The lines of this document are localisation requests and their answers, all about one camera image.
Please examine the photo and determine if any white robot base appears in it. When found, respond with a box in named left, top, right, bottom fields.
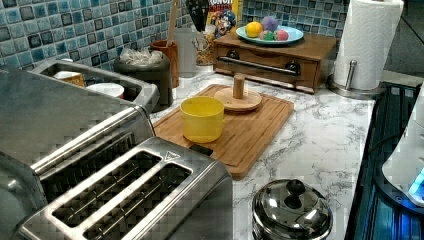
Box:
left=376, top=83, right=423, bottom=215

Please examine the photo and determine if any yellow ceramic cup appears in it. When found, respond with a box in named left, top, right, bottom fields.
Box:
left=180, top=96, right=224, bottom=143

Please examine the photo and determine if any bamboo cutting board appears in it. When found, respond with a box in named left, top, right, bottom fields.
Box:
left=153, top=84, right=294, bottom=180

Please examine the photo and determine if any round wooden peg stand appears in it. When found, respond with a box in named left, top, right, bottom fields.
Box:
left=214, top=74, right=262, bottom=112

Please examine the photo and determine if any grey dish rack tray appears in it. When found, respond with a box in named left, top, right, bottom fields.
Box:
left=33, top=59, right=160, bottom=113

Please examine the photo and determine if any clear glass jar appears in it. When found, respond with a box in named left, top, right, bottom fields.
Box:
left=192, top=34, right=214, bottom=66

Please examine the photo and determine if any brown utensil holder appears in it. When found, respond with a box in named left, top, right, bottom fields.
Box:
left=150, top=40, right=179, bottom=88

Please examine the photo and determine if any black canister with plastic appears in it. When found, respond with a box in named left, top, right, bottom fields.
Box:
left=114, top=48, right=173, bottom=112

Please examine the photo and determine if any stainless steel toaster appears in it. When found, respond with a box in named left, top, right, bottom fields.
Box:
left=12, top=137, right=233, bottom=240

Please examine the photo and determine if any yellow toy fruit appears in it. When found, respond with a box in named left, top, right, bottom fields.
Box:
left=245, top=21, right=262, bottom=38

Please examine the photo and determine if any pink green toy fruit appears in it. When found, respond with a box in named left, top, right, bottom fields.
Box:
left=259, top=30, right=274, bottom=41

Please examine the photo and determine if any cereal box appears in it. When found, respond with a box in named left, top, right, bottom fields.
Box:
left=207, top=0, right=242, bottom=38

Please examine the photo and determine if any wooden drawer box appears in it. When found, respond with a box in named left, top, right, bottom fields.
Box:
left=214, top=33, right=338, bottom=94

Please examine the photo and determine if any white bowl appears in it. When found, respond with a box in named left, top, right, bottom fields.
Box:
left=88, top=83, right=124, bottom=98

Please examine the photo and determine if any black kitchen utensil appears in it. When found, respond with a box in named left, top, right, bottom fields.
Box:
left=185, top=0, right=209, bottom=32

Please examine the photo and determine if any purple toy fruit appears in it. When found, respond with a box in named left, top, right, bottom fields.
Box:
left=261, top=16, right=278, bottom=32

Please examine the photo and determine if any wooden spoon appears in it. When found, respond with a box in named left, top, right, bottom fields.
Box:
left=166, top=0, right=179, bottom=47

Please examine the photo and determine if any stainless steel pot lid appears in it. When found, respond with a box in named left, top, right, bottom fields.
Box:
left=252, top=179, right=333, bottom=240

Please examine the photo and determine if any light blue plate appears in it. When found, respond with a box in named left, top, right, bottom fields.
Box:
left=236, top=25, right=304, bottom=45

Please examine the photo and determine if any metal paper towel holder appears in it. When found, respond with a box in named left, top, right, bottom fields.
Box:
left=326, top=60, right=385, bottom=100

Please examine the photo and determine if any yellow white mug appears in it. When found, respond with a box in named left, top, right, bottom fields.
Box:
left=54, top=71, right=85, bottom=87

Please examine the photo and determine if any stainless steel appliance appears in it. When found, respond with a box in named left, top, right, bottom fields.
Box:
left=0, top=66, right=159, bottom=240

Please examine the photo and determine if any white paper towel roll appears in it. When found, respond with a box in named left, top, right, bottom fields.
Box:
left=333, top=0, right=404, bottom=90

